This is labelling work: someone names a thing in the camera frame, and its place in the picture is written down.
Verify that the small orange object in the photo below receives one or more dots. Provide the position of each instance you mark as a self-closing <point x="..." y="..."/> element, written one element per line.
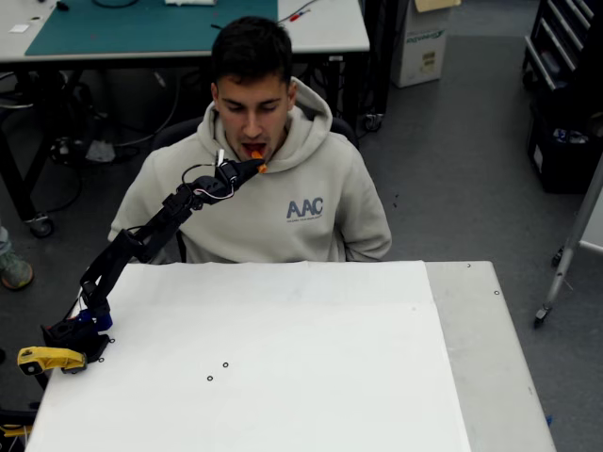
<point x="261" y="168"/>

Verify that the small white card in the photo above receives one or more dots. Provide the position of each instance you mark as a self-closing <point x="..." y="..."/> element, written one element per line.
<point x="19" y="27"/>

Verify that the white table sheet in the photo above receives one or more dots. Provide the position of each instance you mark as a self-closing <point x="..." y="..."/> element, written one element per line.
<point x="292" y="353"/>

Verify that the small camera circuit board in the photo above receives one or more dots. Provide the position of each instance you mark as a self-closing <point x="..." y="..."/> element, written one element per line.
<point x="220" y="157"/>

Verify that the black storage bin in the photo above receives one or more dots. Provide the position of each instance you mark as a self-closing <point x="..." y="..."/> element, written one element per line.
<point x="565" y="160"/>

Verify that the seated man in beige hoodie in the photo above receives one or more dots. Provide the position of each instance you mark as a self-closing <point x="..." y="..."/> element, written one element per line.
<point x="282" y="212"/>

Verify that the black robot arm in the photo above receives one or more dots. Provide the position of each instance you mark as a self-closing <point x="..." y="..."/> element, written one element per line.
<point x="141" y="240"/>

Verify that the yellow clamp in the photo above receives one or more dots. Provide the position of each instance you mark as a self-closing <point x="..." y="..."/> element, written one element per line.
<point x="47" y="359"/>

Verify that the white plastic bag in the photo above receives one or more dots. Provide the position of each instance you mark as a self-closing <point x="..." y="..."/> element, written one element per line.
<point x="100" y="151"/>

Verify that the standing person in white shirt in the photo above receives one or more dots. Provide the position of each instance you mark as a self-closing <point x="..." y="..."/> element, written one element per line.
<point x="16" y="273"/>

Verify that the teal cutting mat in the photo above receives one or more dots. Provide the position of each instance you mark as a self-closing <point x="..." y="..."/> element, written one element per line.
<point x="141" y="28"/>

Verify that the grey wheeled metal stand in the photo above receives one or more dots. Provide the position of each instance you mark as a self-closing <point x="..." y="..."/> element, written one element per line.
<point x="572" y="245"/>

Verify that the black drawer cart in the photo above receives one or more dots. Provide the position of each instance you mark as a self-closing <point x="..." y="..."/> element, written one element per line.
<point x="560" y="33"/>

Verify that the white workbench with black legs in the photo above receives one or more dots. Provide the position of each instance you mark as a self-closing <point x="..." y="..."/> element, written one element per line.
<point x="330" y="28"/>

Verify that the white cardboard box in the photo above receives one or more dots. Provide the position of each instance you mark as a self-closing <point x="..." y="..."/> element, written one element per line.
<point x="419" y="52"/>

